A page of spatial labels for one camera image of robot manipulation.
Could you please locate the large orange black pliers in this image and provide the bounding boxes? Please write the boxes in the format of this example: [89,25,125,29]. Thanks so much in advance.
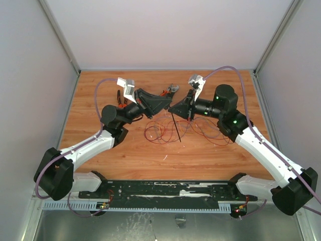
[117,90,128,108]

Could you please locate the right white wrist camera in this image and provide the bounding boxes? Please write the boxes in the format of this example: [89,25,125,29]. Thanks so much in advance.
[188,74,206,101]

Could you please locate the small orange needle-nose pliers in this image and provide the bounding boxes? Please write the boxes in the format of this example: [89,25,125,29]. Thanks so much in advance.
[160,86,172,96]

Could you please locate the black adjustable wrench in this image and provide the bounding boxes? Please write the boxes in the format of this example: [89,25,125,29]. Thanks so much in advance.
[166,84,179,98]

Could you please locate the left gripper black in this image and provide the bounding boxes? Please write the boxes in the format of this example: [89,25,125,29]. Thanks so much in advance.
[119,88,172,126]

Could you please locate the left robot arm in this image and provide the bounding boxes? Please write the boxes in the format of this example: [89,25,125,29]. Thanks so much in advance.
[34,88,173,201]

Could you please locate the long red wire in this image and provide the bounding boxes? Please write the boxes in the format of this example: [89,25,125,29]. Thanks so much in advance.
[144,120,234,146]

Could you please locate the purple grey wire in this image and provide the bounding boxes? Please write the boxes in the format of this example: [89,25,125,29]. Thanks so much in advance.
[150,117,201,141]

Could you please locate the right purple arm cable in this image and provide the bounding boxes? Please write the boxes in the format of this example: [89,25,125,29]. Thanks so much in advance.
[203,65,321,221]

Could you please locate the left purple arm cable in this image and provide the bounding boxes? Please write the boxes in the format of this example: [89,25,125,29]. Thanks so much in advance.
[34,78,120,218]

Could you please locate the black zip tie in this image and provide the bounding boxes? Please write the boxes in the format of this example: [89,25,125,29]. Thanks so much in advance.
[171,113,182,143]

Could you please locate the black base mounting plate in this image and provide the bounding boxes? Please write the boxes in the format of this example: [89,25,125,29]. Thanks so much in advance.
[78,180,258,209]

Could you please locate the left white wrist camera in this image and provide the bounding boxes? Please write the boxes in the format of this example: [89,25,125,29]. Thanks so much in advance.
[117,77,136,103]

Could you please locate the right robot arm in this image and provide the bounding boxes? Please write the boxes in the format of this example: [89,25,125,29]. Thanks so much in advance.
[169,84,318,215]

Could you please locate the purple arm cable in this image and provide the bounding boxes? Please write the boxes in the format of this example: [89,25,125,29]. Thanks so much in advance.
[203,65,321,221]
[34,78,120,218]

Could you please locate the yellow wire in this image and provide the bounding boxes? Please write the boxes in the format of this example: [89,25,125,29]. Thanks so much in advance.
[160,119,201,135]

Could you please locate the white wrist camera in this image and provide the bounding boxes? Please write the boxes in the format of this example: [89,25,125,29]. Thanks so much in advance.
[188,74,206,101]
[117,77,136,103]

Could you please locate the grey slotted cable duct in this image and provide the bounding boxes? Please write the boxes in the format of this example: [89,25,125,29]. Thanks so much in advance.
[42,200,232,213]

